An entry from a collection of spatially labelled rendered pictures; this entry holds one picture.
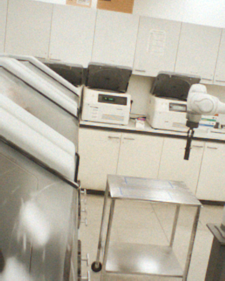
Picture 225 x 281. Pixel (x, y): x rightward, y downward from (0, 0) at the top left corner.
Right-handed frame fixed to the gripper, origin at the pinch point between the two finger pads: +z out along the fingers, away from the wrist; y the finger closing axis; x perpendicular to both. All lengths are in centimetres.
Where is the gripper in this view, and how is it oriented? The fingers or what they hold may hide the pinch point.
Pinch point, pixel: (187, 154)
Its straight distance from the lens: 226.5
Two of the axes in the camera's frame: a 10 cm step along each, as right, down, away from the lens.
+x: -9.5, -1.8, 2.7
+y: 3.0, -1.6, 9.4
